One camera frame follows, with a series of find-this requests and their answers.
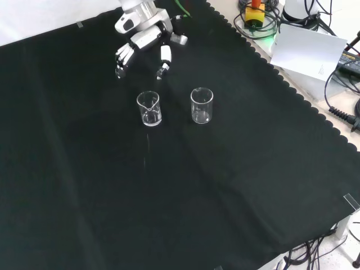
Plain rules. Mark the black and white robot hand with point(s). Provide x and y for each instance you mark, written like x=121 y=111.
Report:
x=146 y=36

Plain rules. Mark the clear glass beaker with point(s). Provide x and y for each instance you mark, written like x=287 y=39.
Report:
x=149 y=112
x=202 y=108

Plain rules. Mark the clear cloth clip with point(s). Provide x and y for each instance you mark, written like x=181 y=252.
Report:
x=80 y=25
x=351 y=201
x=218 y=267

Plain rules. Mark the yellow stop button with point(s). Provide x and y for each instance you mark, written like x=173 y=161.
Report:
x=254 y=15

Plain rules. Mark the black bench cloth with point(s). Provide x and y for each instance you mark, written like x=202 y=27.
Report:
x=140 y=182

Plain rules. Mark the pale board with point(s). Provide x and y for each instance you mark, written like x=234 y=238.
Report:
x=308 y=53

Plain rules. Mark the black power adapter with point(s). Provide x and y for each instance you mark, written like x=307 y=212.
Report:
x=350 y=60

